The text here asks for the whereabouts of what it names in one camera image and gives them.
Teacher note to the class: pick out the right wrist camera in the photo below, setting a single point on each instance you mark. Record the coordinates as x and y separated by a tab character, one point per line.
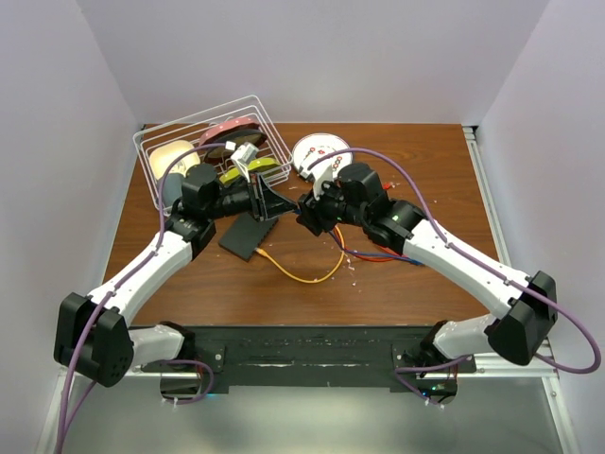
320	174

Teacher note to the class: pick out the cream square bowl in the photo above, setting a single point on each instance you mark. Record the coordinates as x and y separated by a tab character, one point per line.
162	156

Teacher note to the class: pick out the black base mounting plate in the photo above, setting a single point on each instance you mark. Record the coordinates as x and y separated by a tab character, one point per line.
310	356

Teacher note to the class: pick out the dark brown plate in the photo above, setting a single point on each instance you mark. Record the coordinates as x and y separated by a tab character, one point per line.
219	154

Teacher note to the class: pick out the grey cup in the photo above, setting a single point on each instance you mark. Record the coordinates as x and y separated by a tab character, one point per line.
172	189

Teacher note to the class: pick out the pink dotted plate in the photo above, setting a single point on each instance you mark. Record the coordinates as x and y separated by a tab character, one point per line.
230	125

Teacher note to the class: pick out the black network switch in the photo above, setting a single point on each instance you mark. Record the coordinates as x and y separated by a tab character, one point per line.
246	235

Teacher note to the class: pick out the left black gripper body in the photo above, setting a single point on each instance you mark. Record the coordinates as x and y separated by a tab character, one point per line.
256	194

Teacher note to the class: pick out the white patterned round plate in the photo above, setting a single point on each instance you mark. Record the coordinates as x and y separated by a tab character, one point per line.
312	147

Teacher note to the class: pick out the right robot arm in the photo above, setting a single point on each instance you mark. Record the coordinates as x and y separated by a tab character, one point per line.
517	321

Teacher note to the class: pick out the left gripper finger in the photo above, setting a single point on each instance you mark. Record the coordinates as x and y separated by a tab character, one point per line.
271	197
275	207

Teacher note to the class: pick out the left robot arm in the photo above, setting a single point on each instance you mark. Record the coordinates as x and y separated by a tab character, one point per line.
94	337

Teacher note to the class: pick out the aluminium frame rail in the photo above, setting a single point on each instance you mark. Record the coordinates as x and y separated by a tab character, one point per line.
546	378

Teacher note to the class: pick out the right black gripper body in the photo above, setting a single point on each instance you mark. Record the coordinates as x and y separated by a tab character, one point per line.
323	214

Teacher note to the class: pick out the yellow-green plate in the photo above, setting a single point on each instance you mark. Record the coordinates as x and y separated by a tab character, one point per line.
258	165

